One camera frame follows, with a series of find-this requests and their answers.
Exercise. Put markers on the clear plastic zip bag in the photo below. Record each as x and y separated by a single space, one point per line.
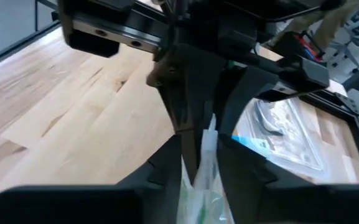
210 146

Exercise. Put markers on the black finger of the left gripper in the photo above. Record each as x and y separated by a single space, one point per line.
241 93
185 93

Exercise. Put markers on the blue white pill organizer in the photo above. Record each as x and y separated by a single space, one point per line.
254 143

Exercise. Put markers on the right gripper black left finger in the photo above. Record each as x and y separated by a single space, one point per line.
104 205

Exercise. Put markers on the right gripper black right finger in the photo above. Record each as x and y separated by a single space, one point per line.
291 205

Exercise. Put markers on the black and red crate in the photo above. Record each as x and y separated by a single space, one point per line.
306 49

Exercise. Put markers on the person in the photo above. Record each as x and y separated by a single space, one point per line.
338 18

